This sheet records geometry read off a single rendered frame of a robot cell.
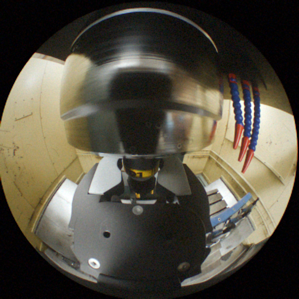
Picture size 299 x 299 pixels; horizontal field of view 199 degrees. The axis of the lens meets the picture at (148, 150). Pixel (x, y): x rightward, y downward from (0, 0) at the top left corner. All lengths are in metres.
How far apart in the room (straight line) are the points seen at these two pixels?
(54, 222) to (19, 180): 0.50
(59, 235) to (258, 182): 1.84
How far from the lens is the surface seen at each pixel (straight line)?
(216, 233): 0.32
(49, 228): 1.15
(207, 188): 1.20
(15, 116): 1.04
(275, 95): 0.26
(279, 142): 1.00
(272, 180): 1.03
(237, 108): 0.16
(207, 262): 0.96
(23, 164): 1.03
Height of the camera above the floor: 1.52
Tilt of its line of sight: 26 degrees down
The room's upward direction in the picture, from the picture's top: 2 degrees clockwise
